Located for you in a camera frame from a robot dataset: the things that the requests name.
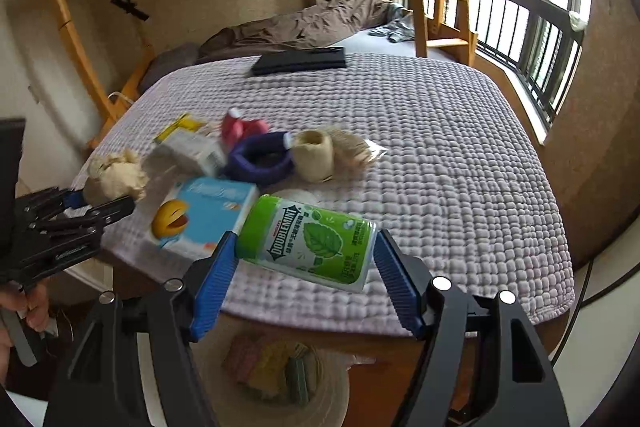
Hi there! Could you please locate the clear bag of beige twine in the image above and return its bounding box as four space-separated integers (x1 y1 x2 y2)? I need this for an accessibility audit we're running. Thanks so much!
326 127 388 169

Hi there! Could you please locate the beige sock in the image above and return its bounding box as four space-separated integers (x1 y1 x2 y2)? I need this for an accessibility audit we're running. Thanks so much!
291 130 334 183

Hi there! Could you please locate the yellow snack packet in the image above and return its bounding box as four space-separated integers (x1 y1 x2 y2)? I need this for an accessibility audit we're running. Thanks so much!
154 113 206 143

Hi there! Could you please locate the person's left hand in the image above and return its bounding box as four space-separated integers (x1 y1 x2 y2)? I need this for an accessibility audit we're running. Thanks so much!
0 283 49 385

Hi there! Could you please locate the dark balcony railing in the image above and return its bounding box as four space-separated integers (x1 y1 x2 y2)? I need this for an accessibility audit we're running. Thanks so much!
470 0 585 129

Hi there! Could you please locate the grey crumpled clothing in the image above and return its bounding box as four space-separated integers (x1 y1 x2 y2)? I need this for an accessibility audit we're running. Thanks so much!
368 3 416 43

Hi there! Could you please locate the black flat box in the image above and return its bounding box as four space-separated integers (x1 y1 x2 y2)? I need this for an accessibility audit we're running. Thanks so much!
250 48 347 76

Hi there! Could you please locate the red knotted foam tube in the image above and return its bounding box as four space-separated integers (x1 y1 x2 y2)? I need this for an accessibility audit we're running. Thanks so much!
220 107 270 152

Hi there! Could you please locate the beige paper ball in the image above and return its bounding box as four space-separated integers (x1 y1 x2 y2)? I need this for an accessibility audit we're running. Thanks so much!
82 148 149 206

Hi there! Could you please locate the green Doublemint gum bottle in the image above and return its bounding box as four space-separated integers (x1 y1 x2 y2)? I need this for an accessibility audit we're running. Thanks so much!
235 195 378 293

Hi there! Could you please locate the white trash bin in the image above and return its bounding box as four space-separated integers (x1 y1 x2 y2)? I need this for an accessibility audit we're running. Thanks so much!
192 319 352 426

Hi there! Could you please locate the brown rumpled duvet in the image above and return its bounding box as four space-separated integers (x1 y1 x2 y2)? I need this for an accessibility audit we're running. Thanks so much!
198 0 405 62

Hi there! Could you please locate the blue emoji tissue box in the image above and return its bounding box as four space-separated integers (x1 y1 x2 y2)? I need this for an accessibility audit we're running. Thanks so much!
146 176 259 261

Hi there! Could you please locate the white charging cable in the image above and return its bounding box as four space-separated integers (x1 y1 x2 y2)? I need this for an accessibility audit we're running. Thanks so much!
106 90 137 108

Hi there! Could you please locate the white medicine box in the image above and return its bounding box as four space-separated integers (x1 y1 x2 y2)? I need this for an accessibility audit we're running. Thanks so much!
154 128 228 178

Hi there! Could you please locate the grey pillow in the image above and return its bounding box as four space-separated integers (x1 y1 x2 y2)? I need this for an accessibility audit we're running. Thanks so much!
138 42 200 93

